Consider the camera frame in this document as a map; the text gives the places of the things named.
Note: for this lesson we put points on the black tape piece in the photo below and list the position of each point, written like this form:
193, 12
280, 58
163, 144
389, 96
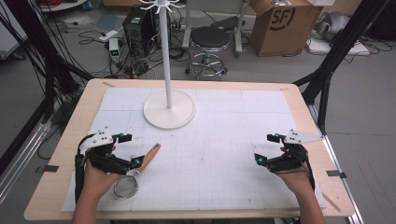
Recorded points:
336, 174
48, 169

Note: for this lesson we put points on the aluminium rail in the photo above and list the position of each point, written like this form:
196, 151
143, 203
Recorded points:
21, 161
341, 174

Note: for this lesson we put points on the white grid mat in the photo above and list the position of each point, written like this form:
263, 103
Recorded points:
211, 161

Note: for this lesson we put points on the white hook stand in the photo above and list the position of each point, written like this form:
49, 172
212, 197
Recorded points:
169, 113

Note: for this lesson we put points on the black metal stand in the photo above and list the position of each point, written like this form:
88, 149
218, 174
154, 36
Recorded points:
336, 56
40, 53

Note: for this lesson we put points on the brown tape strip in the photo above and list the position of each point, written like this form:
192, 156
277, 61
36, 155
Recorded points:
331, 202
109, 84

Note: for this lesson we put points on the person's left hand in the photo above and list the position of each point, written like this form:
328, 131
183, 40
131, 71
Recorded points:
98, 182

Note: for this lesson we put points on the white power strip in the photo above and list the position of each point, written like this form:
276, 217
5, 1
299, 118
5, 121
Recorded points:
108, 35

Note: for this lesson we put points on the white device with green display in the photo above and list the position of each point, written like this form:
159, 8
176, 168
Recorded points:
114, 49

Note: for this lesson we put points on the black round stool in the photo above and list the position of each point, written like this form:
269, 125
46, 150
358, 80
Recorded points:
209, 39

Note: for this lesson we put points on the black computer tower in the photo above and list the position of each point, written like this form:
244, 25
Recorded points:
140, 29

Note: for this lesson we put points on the person's right hand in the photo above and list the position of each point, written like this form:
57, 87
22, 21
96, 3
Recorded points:
297, 182

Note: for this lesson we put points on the white round table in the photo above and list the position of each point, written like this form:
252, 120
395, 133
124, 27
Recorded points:
60, 4

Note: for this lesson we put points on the white flat board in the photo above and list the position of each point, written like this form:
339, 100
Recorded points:
339, 48

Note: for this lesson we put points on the brown cardboard box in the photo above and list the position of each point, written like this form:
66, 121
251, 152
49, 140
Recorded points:
283, 28

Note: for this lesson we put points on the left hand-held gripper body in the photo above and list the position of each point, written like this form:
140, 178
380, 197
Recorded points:
104, 161

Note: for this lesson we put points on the grey bag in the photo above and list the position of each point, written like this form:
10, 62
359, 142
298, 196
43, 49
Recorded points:
331, 25

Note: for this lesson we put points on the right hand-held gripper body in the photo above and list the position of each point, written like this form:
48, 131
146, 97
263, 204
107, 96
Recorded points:
289, 160

